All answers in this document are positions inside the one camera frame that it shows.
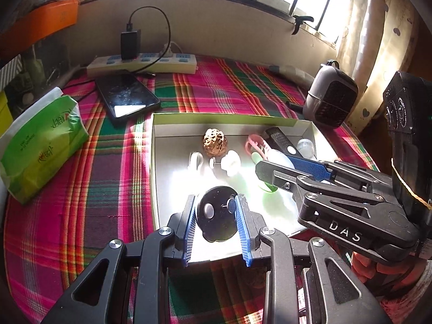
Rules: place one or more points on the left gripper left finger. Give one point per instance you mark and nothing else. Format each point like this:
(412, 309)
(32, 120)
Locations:
(101, 293)

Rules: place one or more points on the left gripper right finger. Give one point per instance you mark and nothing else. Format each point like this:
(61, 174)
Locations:
(333, 294)

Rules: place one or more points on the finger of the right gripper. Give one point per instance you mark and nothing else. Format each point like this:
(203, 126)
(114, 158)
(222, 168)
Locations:
(306, 183)
(344, 174)

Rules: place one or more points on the white green round mirror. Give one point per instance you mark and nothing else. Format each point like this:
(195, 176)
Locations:
(275, 175)

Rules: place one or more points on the clear plastic jar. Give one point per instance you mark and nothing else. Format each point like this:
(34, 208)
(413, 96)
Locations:
(306, 148)

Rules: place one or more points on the white round earbud case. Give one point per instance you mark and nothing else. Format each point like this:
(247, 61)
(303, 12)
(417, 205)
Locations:
(230, 163)

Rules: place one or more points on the black round disc gadget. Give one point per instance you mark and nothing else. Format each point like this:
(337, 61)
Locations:
(215, 214)

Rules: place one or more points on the red white small clip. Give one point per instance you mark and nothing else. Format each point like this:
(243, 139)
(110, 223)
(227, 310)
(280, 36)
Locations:
(256, 146)

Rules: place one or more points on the right hand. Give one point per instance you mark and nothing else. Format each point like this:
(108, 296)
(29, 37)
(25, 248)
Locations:
(411, 291)

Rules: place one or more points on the grey black mini heater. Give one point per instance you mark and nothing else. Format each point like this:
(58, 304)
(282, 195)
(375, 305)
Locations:
(331, 96)

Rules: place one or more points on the plaid bed cloth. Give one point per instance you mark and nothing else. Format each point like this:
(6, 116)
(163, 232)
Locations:
(102, 192)

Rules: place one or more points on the green white cardboard box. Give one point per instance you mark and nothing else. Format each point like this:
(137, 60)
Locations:
(176, 136)

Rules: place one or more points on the heart pattern curtain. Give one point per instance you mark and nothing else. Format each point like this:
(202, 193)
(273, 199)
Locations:
(378, 38)

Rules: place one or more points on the black window hook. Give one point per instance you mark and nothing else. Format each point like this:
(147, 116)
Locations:
(300, 20)

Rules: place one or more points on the green tissue pack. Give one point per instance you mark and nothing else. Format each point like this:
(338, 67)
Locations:
(39, 142)

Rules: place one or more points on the white power strip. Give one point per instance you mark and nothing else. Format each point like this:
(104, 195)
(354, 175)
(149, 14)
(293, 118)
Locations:
(178, 63)

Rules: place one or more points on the black smartphone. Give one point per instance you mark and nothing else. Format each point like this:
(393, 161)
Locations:
(125, 97)

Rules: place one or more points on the yellow box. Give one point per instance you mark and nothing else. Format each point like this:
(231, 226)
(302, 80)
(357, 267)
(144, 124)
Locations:
(5, 114)

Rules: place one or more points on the striped box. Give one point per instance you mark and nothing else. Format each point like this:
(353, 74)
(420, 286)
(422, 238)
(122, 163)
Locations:
(10, 70)

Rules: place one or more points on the orange storage bin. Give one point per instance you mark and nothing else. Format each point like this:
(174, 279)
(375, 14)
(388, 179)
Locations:
(38, 24)

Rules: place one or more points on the black camera box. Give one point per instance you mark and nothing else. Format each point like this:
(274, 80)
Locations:
(407, 100)

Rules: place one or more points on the black charger with cable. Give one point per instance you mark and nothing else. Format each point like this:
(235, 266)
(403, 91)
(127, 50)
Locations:
(130, 40)

